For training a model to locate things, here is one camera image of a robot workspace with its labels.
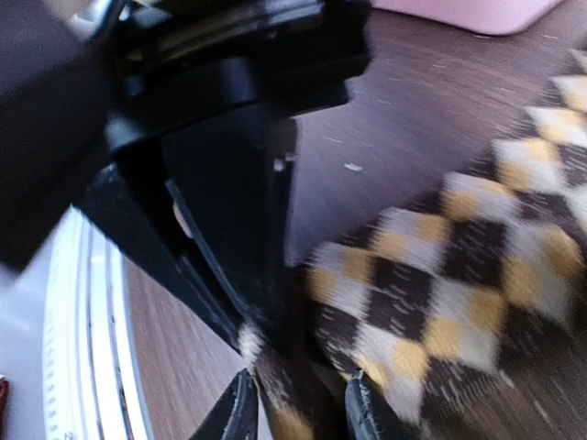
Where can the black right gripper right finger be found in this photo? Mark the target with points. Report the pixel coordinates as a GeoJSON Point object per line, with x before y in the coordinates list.
{"type": "Point", "coordinates": [369, 417]}

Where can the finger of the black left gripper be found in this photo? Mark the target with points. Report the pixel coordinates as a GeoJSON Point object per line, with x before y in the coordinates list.
{"type": "Point", "coordinates": [134, 210]}
{"type": "Point", "coordinates": [231, 178]}

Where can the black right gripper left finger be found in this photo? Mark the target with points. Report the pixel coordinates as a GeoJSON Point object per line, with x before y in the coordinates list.
{"type": "Point", "coordinates": [235, 415]}

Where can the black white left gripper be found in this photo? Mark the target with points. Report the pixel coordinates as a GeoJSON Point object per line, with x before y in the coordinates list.
{"type": "Point", "coordinates": [74, 102]}

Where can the brown checkered sock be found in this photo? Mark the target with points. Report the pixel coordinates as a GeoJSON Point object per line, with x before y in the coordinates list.
{"type": "Point", "coordinates": [440, 299]}

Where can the pink divided plastic tray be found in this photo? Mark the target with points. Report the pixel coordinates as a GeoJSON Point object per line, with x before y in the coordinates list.
{"type": "Point", "coordinates": [484, 17]}

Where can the aluminium front frame rail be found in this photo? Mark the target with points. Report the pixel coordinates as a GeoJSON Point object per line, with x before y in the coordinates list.
{"type": "Point", "coordinates": [68, 360]}

